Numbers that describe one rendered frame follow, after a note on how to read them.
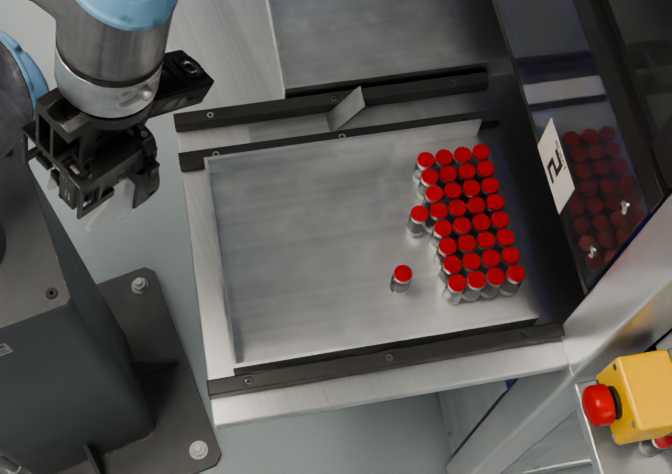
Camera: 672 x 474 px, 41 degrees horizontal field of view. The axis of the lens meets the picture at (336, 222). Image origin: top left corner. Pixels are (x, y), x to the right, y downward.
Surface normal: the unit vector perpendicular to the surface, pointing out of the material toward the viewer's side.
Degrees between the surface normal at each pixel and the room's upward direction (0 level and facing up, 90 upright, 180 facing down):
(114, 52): 88
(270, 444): 0
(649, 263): 90
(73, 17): 80
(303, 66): 0
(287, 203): 0
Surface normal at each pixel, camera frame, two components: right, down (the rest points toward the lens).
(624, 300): -0.98, 0.15
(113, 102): 0.19, 0.89
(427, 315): 0.04, -0.42
